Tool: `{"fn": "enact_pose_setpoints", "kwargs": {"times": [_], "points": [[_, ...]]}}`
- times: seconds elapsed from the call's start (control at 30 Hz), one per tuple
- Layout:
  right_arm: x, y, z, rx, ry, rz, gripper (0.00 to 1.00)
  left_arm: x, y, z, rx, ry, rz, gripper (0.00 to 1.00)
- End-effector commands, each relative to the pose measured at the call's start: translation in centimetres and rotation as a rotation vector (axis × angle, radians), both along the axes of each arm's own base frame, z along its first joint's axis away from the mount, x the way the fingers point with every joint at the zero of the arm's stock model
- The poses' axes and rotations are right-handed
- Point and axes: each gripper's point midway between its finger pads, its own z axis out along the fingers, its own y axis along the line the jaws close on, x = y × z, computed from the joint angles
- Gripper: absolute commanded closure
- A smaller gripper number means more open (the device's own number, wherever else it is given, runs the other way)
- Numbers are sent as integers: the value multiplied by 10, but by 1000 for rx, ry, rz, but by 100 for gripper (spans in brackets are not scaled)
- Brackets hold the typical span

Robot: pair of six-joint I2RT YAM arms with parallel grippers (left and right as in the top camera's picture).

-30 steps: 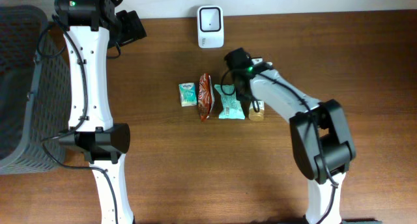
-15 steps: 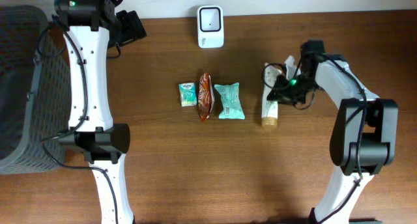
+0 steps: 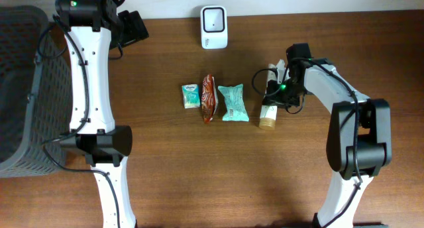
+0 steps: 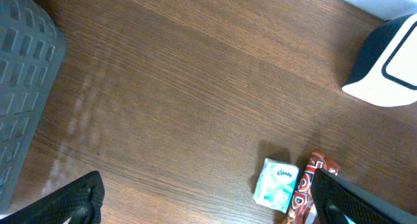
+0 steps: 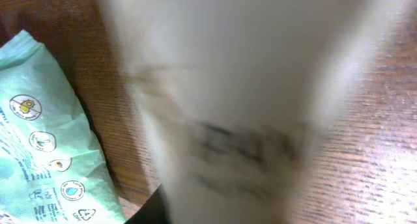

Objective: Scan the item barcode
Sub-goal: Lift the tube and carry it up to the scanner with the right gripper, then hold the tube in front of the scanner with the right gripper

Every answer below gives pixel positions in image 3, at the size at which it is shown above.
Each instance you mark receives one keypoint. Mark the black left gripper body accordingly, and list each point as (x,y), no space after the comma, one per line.
(128,29)

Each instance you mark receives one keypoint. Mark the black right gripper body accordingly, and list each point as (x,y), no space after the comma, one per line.
(289,95)

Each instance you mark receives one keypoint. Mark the teal snack packet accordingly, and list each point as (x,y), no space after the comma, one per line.
(234,103)

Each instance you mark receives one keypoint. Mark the red snack packet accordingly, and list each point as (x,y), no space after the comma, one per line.
(209,99)

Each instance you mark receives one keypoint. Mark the small teal tissue pack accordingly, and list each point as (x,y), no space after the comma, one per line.
(191,96)

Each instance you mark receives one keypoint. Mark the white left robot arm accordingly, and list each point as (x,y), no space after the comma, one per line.
(92,28)

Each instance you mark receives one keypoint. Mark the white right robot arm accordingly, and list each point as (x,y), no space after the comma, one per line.
(359,142)

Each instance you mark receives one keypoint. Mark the grey plastic mesh basket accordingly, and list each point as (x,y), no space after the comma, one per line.
(36,94)

